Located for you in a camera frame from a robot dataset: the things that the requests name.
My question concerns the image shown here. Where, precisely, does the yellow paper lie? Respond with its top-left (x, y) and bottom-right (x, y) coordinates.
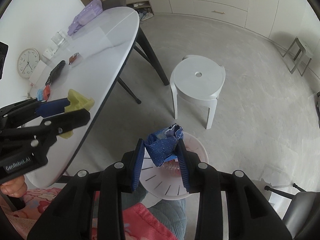
top-left (57, 88), bottom-right (96, 139)

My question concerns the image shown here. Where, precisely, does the blue dotted paper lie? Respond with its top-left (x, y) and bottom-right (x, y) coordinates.
top-left (144, 124), bottom-right (183, 167)

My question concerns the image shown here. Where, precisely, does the white trash bin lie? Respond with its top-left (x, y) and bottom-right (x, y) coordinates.
top-left (140, 132), bottom-right (208, 200)

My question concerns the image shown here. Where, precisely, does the person left hand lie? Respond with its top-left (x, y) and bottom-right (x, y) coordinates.
top-left (1, 176), bottom-right (28, 198)

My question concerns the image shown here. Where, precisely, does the white card box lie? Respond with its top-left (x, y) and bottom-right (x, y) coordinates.
top-left (29, 60), bottom-right (48, 87)

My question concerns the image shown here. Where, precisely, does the black comb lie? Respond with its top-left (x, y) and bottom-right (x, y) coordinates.
top-left (46, 60), bottom-right (66, 86)

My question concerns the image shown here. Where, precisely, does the black office chair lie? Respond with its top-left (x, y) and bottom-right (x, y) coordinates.
top-left (264, 183), bottom-right (320, 239)

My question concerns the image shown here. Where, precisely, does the pink floral jacket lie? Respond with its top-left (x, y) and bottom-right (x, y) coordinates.
top-left (1, 180), bottom-right (187, 239)

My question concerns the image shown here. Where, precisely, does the brown small wrapper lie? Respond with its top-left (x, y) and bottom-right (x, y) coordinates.
top-left (69, 53), bottom-right (81, 65)

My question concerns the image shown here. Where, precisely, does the clear glass mug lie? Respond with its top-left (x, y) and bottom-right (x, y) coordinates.
top-left (51, 29), bottom-right (71, 49)

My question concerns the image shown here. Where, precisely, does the clear plastic bottle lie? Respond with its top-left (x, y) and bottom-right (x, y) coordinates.
top-left (163, 160), bottom-right (181, 176)

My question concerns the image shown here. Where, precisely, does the black table leg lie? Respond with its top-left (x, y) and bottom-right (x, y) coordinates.
top-left (134, 27), bottom-right (169, 86)

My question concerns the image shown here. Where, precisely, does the dark grey chair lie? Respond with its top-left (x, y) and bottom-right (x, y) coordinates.
top-left (102, 0), bottom-right (126, 10)

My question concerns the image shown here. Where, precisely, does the white round plastic stool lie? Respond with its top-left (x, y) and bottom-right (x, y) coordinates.
top-left (170, 55), bottom-right (226, 129)

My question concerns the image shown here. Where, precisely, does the grey metal stool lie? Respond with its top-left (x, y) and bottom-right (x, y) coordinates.
top-left (282, 36), bottom-right (313, 76)

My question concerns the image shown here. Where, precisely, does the round wall clock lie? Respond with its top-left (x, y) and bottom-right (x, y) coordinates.
top-left (17, 48), bottom-right (40, 79)

